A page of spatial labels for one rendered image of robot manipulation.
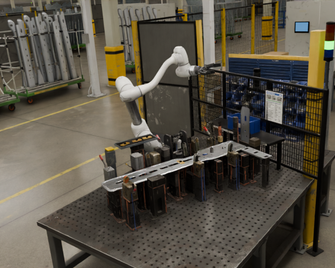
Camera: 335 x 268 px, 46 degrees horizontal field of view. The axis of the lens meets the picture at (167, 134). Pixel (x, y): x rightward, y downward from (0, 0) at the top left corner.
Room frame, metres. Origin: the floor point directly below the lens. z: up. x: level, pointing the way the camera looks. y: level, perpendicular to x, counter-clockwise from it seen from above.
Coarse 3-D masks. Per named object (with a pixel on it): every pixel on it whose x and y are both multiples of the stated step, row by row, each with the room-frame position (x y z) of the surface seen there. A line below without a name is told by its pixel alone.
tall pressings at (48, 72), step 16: (48, 16) 11.32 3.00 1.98; (16, 32) 10.19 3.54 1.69; (32, 32) 10.78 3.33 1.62; (64, 32) 11.01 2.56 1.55; (16, 48) 10.36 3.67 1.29; (32, 48) 10.46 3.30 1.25; (48, 48) 11.05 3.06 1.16; (64, 48) 10.99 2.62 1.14; (48, 64) 10.65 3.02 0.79; (64, 64) 10.78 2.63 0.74; (32, 80) 10.17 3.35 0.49; (48, 80) 10.61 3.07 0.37; (64, 80) 10.68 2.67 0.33
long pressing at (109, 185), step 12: (240, 144) 3.45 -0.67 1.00; (192, 156) 3.23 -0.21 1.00; (204, 156) 3.21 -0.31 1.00; (216, 156) 3.20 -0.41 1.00; (156, 168) 3.03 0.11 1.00; (168, 168) 3.02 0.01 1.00; (180, 168) 3.01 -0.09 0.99; (108, 180) 2.85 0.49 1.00; (120, 180) 2.85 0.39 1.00; (132, 180) 2.83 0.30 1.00; (144, 180) 2.83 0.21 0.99
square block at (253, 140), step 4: (252, 140) 3.38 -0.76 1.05; (256, 140) 3.37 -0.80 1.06; (260, 140) 3.39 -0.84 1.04; (252, 144) 3.38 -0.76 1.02; (256, 144) 3.36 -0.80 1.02; (260, 144) 3.39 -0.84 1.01; (256, 148) 3.37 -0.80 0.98; (260, 148) 3.39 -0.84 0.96; (256, 152) 3.37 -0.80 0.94; (256, 160) 3.37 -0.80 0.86; (256, 164) 3.37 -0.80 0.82; (256, 168) 3.37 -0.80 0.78; (256, 172) 3.37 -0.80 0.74; (256, 176) 3.37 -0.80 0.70
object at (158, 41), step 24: (144, 24) 6.26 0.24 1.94; (168, 24) 5.96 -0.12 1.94; (192, 24) 5.69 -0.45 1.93; (144, 48) 6.29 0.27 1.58; (168, 48) 5.97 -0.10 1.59; (192, 48) 5.70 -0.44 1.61; (144, 72) 6.32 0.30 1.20; (168, 72) 6.00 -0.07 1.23; (144, 96) 6.33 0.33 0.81; (168, 96) 6.02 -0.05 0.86; (168, 120) 6.04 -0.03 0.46
